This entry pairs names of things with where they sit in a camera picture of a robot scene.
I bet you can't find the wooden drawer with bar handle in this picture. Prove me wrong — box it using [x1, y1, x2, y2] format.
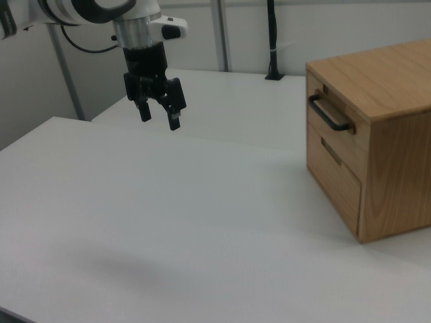
[306, 71, 358, 136]

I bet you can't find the black camera stand pole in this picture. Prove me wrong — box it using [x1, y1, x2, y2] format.
[264, 0, 284, 81]

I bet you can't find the wooden drawer with slot grip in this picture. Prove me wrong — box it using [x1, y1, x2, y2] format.
[307, 123, 363, 236]

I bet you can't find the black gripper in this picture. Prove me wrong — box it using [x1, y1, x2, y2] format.
[122, 43, 187, 132]

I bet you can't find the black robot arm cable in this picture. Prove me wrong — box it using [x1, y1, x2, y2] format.
[59, 24, 119, 54]

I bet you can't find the grey partition frame post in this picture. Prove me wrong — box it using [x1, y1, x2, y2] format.
[211, 0, 234, 73]
[46, 23, 86, 121]

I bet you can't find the black bar drawer handle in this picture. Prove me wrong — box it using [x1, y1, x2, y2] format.
[308, 94, 351, 131]

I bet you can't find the wooden drawer cabinet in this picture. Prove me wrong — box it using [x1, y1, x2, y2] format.
[304, 38, 431, 245]

